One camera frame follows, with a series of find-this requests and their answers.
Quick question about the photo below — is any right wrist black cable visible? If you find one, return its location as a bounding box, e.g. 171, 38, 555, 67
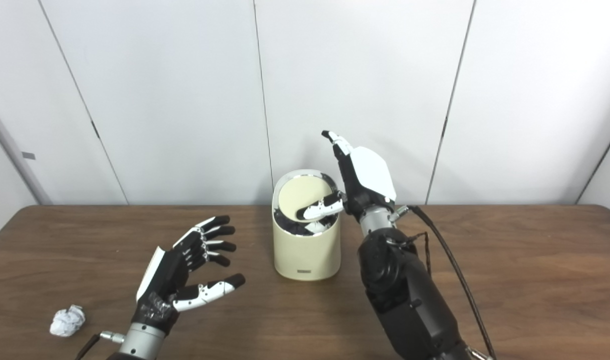
392, 205, 497, 360

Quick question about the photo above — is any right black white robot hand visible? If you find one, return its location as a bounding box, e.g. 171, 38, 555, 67
296, 130, 397, 223

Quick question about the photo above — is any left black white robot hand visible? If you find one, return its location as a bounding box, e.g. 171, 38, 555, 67
131, 215, 246, 336

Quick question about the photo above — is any cream-colored bin body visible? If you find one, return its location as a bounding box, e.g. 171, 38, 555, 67
272, 169, 342, 282

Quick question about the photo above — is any cream round bin lid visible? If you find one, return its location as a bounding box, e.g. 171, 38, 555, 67
277, 176, 336, 223

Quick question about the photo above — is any white paper ball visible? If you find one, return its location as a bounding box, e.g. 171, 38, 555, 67
49, 304, 86, 338

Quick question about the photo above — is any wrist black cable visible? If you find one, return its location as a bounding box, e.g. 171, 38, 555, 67
74, 331, 126, 360
392, 205, 497, 360

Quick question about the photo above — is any black bin liner bag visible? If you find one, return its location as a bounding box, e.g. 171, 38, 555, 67
274, 207, 338, 237

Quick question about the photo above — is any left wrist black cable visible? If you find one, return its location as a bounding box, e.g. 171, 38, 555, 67
74, 331, 126, 360

